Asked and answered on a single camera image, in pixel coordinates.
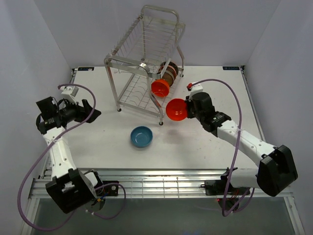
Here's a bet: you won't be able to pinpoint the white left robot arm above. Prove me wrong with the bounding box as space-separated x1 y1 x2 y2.
36 96 118 213

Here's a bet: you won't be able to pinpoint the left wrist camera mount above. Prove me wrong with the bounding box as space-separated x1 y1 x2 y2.
61 86 79 104

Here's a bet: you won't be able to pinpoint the floral black-white patterned bowl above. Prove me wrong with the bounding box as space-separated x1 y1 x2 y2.
170 62 179 75

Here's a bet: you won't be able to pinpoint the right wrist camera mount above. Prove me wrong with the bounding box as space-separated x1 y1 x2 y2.
187 83 203 99

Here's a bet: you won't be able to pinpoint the orange plastic bowl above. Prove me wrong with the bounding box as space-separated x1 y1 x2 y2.
151 79 170 97
166 98 188 121

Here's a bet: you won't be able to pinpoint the aluminium table frame rails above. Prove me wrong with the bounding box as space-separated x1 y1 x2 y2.
19 66 306 235

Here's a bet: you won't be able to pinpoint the steel wire dish rack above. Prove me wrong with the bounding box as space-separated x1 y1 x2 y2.
104 5 185 125

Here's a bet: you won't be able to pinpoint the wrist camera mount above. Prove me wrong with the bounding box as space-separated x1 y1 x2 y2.
61 86 79 104
187 83 203 99

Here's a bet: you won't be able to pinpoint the blue ceramic bowl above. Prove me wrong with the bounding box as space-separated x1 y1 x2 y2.
130 126 153 148

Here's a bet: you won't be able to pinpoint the brown cream-inside bowl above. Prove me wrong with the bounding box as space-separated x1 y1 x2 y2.
162 70 175 87

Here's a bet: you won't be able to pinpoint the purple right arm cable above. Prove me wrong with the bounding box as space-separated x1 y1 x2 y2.
190 78 255 217

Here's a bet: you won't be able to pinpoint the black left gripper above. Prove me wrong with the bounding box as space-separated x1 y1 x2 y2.
58 97 101 123

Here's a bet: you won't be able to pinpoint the white orange patterned bowl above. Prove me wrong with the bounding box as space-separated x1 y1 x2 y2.
158 62 177 79

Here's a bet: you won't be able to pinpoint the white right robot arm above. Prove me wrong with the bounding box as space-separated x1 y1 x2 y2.
184 92 298 196

